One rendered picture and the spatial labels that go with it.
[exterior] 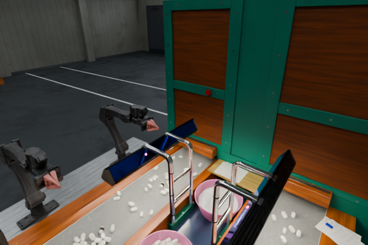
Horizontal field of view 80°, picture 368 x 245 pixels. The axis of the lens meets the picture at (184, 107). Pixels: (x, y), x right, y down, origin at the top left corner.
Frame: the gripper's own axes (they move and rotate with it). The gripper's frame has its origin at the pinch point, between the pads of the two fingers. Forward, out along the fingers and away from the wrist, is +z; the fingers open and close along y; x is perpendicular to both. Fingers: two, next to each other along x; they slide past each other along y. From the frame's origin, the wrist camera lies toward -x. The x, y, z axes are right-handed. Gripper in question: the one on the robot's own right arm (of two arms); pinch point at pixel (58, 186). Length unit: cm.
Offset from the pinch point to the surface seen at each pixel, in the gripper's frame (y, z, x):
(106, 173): 13.6, 12.8, -3.6
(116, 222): 17.8, 8.5, 32.3
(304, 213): 76, 85, 30
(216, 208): 33, 54, 7
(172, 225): 34, 31, 34
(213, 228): 33, 54, 19
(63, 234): -1.0, -6.8, 32.8
